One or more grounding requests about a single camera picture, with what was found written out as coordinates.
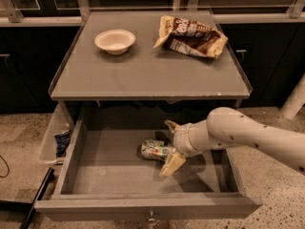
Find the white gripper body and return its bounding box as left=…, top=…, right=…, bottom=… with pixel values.
left=172, top=120, right=216, bottom=157

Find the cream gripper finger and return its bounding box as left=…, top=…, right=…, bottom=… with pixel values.
left=160, top=153, right=186, bottom=177
left=164, top=119, right=180, bottom=134

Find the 7up soda can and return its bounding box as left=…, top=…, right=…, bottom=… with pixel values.
left=140, top=139, right=173, bottom=161

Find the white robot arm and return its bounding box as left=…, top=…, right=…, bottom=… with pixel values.
left=161, top=107, right=305, bottom=177

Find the grey open top drawer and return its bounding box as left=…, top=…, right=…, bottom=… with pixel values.
left=35, top=106, right=262, bottom=220

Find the brown chip bag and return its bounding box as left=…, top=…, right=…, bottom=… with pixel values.
left=154, top=15, right=228, bottom=58

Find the white paper bowl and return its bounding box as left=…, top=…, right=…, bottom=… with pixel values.
left=94, top=30, right=135, bottom=55

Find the blue snack packet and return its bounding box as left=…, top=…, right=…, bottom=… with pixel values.
left=53, top=130, right=71, bottom=157

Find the clear plastic bin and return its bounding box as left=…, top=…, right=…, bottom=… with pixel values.
left=39, top=105, right=71, bottom=164

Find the black bar on floor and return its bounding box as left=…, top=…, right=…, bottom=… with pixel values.
left=19, top=168, right=54, bottom=229

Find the black cable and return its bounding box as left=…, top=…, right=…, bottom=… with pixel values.
left=0, top=155, right=10, bottom=178

